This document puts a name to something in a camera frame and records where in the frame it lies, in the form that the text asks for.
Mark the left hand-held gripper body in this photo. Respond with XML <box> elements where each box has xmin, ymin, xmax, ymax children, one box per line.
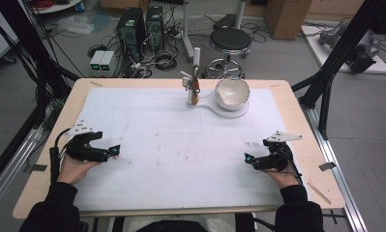
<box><xmin>64</xmin><ymin>119</ymin><xmax>113</xmax><ymax>163</ymax></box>

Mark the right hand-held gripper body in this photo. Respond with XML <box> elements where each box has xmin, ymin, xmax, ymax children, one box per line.
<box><xmin>252</xmin><ymin>130</ymin><xmax>303</xmax><ymax>172</ymax></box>

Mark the orange keychain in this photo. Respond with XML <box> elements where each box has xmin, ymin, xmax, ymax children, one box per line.
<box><xmin>191</xmin><ymin>79</ymin><xmax>202</xmax><ymax>106</ymax></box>

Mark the silver keychain with white strap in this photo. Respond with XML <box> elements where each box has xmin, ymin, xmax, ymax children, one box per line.
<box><xmin>180</xmin><ymin>71</ymin><xmax>194</xmax><ymax>92</ymax></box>

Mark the person's right hand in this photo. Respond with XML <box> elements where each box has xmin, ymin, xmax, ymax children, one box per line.
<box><xmin>260</xmin><ymin>164</ymin><xmax>300</xmax><ymax>190</ymax></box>

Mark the person's left hand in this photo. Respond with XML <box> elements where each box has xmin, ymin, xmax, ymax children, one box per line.
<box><xmin>56</xmin><ymin>154</ymin><xmax>102</xmax><ymax>186</ymax></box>

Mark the wooden table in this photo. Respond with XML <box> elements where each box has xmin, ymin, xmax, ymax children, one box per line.
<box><xmin>12</xmin><ymin>77</ymin><xmax>346</xmax><ymax>220</ymax></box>

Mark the wooden stick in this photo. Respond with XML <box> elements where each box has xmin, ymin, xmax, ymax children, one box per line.
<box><xmin>307</xmin><ymin>182</ymin><xmax>332</xmax><ymax>206</ymax></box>

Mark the white bowl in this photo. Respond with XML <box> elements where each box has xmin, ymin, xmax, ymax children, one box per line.
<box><xmin>214</xmin><ymin>77</ymin><xmax>252</xmax><ymax>112</ymax></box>

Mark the white foam mat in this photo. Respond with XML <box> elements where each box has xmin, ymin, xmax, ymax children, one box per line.
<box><xmin>72</xmin><ymin>87</ymin><xmax>307</xmax><ymax>213</ymax></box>

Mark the grey power supply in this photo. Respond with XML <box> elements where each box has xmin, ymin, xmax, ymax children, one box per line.
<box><xmin>89</xmin><ymin>49</ymin><xmax>106</xmax><ymax>77</ymax></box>
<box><xmin>100</xmin><ymin>50</ymin><xmax>116</xmax><ymax>77</ymax></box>

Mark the black round stool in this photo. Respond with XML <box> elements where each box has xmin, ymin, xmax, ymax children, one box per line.
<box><xmin>205</xmin><ymin>26</ymin><xmax>253</xmax><ymax>80</ymax></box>

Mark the black computer tower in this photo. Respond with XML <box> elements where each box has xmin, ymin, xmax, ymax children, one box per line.
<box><xmin>116</xmin><ymin>7</ymin><xmax>147</xmax><ymax>63</ymax></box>
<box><xmin>144</xmin><ymin>5</ymin><xmax>165</xmax><ymax>53</ymax></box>

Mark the white floor board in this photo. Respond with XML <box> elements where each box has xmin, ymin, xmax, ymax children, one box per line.
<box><xmin>301</xmin><ymin>24</ymin><xmax>386</xmax><ymax>75</ymax></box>

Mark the clear plastic bag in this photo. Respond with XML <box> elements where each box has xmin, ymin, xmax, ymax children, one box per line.
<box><xmin>56</xmin><ymin>14</ymin><xmax>96</xmax><ymax>36</ymax></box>

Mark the dark grey machine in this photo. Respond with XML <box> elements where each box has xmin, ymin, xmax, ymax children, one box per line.
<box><xmin>318</xmin><ymin>21</ymin><xmax>381</xmax><ymax>74</ymax></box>

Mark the cardboard box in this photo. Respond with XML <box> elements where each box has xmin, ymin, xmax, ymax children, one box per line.
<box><xmin>263</xmin><ymin>0</ymin><xmax>313</xmax><ymax>41</ymax></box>

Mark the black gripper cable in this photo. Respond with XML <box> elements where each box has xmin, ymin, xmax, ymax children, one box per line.
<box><xmin>49</xmin><ymin>128</ymin><xmax>73</xmax><ymax>186</ymax></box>
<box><xmin>277</xmin><ymin>144</ymin><xmax>305</xmax><ymax>187</ymax></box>

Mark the aluminium rail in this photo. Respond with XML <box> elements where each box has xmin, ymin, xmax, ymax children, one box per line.
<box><xmin>0</xmin><ymin>126</ymin><xmax>45</xmax><ymax>215</ymax></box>
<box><xmin>301</xmin><ymin>103</ymin><xmax>370</xmax><ymax>232</ymax></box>

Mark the coil of black cables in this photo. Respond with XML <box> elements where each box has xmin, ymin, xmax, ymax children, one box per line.
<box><xmin>154</xmin><ymin>50</ymin><xmax>178</xmax><ymax>73</ymax></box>

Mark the black metal frame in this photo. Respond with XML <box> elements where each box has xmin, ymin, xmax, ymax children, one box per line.
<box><xmin>291</xmin><ymin>0</ymin><xmax>386</xmax><ymax>140</ymax></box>
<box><xmin>0</xmin><ymin>0</ymin><xmax>82</xmax><ymax>191</ymax></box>

